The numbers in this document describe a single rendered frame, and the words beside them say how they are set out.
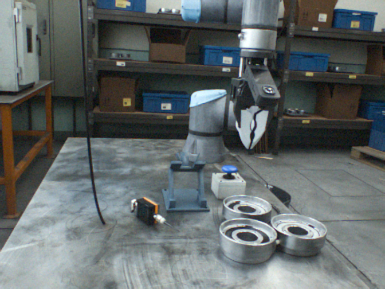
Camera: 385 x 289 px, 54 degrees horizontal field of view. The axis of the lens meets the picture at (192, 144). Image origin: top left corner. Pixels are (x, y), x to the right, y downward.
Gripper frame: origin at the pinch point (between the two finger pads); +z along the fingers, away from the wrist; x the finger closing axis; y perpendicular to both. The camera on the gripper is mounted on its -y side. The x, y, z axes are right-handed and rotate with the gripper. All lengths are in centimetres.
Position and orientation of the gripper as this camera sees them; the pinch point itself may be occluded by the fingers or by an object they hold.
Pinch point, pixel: (250, 144)
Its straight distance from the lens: 84.7
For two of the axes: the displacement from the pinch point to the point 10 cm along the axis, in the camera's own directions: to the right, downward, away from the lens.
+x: -9.8, -0.1, -2.1
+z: -0.6, 9.7, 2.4
